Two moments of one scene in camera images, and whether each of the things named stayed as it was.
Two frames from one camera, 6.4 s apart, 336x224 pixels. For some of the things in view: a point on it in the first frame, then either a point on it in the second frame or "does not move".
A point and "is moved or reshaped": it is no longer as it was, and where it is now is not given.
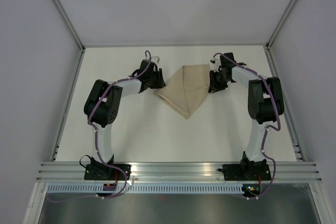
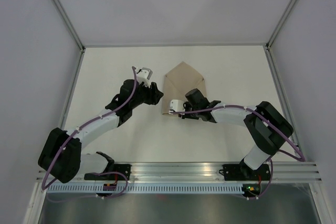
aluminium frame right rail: [286, 116] does not move
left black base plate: [104, 172] does not move
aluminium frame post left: [61, 10] does not move
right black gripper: [214, 86] -> [187, 116]
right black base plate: [246, 172] does not move
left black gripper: [160, 83] -> [154, 94]
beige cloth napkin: [185, 91] is moved or reshaped
